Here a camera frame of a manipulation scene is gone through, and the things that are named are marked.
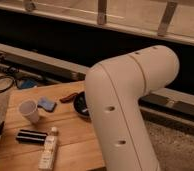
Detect dark ceramic bowl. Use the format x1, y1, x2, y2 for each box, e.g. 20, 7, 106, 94
73, 92, 90, 119

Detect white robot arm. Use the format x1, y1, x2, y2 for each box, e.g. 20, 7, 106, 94
85, 45, 179, 171

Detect red-brown small tool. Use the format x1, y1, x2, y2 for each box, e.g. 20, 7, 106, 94
60, 93, 78, 103

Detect blue sponge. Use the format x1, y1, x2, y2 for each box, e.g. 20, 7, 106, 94
37, 97, 56, 112

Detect white paper cup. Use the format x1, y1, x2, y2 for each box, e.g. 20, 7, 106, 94
18, 100, 40, 124

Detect black rectangular box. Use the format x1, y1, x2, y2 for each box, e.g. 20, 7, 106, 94
16, 129, 48, 144

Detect white squeeze bottle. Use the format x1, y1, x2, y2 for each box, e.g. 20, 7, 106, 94
38, 127, 58, 171

